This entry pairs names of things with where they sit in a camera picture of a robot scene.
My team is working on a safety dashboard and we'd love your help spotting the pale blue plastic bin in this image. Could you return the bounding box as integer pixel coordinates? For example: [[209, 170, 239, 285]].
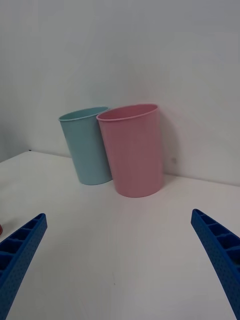
[[58, 106, 113, 186]]

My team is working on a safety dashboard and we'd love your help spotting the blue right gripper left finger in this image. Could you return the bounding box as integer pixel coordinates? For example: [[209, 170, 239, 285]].
[[0, 212, 48, 320]]

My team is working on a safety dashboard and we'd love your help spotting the pink plastic bin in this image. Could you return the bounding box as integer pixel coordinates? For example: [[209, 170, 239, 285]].
[[96, 103, 165, 199]]

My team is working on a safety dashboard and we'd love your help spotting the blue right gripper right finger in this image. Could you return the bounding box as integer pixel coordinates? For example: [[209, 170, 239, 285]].
[[191, 208, 240, 320]]

